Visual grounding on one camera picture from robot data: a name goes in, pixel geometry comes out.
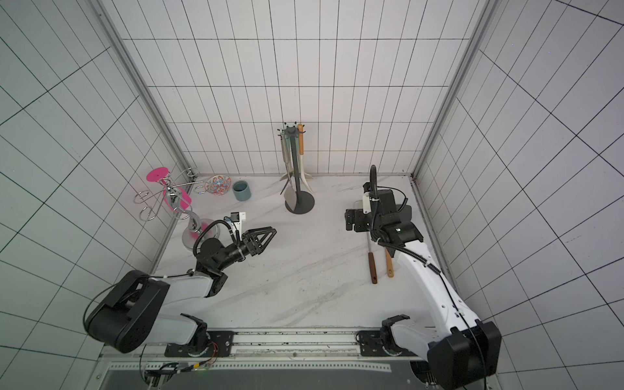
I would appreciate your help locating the chrome wine glass holder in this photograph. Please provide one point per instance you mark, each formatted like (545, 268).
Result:
(195, 227)

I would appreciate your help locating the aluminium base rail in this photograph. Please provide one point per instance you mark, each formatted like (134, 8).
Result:
(342, 348)

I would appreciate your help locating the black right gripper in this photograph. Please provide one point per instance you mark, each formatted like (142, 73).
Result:
(373, 186)

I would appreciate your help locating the grey metal hanging utensil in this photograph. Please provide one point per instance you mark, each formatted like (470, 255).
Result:
(285, 154)

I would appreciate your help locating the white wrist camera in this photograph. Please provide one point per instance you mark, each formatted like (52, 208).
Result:
(366, 205)
(237, 220)

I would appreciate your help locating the grey utensil rack stand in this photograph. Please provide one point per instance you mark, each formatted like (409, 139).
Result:
(297, 198)

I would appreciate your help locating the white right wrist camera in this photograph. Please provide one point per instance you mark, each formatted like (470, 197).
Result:
(366, 205)

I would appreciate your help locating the cream utensil dark wood handle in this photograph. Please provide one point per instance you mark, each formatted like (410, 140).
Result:
(371, 261)

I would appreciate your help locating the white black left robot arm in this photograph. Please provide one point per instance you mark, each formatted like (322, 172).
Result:
(131, 313)

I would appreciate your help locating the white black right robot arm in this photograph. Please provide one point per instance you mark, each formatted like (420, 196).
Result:
(459, 348)

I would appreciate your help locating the cream spatula light wood handle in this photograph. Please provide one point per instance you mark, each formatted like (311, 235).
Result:
(389, 263)

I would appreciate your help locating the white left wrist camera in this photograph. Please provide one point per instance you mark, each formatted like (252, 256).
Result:
(237, 220)

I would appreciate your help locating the teal ceramic cup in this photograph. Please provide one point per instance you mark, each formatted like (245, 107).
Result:
(241, 190)

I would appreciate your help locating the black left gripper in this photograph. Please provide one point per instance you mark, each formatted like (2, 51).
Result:
(249, 242)

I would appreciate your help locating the pink plastic wine glass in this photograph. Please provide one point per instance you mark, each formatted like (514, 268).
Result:
(176, 198)

